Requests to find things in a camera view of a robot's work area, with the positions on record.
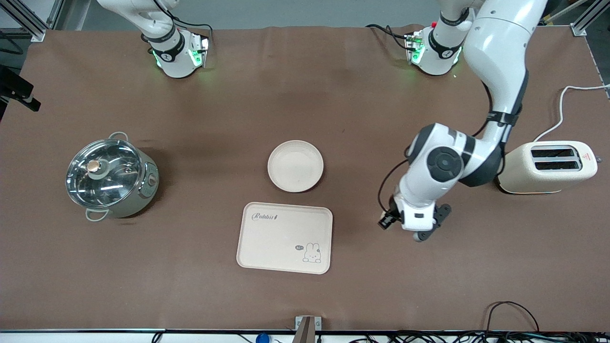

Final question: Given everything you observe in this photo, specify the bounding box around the round beige plate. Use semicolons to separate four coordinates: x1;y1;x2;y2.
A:
267;140;325;193

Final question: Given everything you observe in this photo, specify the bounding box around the glass pot lid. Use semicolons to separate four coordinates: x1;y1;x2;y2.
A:
66;139;144;209

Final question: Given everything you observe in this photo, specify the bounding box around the beige rabbit print tray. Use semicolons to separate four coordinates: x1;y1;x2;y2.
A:
236;202;333;275

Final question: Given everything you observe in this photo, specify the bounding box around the pale green electric pot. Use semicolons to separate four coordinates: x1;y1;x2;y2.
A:
66;132;160;222

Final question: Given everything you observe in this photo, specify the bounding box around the cream two-slot toaster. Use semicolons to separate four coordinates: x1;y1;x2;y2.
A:
496;141;599;194

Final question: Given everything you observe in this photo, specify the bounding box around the aluminium frame profile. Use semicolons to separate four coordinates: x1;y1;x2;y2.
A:
543;0;610;37
0;0;65;41

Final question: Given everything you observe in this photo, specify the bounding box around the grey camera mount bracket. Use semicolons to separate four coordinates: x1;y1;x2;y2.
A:
295;316;322;343

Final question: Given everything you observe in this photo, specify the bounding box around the black looped cable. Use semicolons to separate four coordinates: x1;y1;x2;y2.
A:
484;301;540;334

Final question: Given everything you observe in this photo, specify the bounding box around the black cable bundle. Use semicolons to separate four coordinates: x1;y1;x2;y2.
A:
386;331;610;343

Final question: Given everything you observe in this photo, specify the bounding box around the black left base cable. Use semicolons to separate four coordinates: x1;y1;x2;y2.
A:
366;24;411;51

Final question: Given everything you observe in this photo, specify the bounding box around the black base cable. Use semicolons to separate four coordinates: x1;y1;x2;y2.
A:
169;18;213;38
366;24;411;51

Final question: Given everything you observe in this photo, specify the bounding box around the black right base cable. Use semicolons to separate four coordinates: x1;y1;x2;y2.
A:
169;18;213;38

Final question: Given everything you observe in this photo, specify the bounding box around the white toaster power cable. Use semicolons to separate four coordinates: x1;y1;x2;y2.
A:
533;84;610;142

